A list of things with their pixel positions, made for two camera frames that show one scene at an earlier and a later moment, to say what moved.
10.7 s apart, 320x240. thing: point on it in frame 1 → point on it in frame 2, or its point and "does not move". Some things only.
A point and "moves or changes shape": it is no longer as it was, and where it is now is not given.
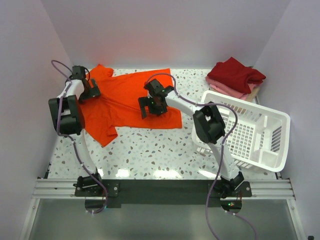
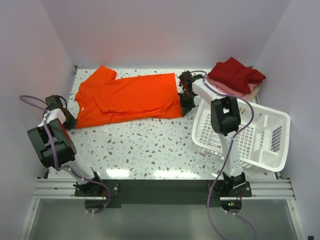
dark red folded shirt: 233,74 does not move
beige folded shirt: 252,96 does not move
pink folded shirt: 223,87 does not move
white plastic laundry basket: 257,136 does not move
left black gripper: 92,91 → 69,120
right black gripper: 148,105 → 186,100
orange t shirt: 118,106 moves or changes shape
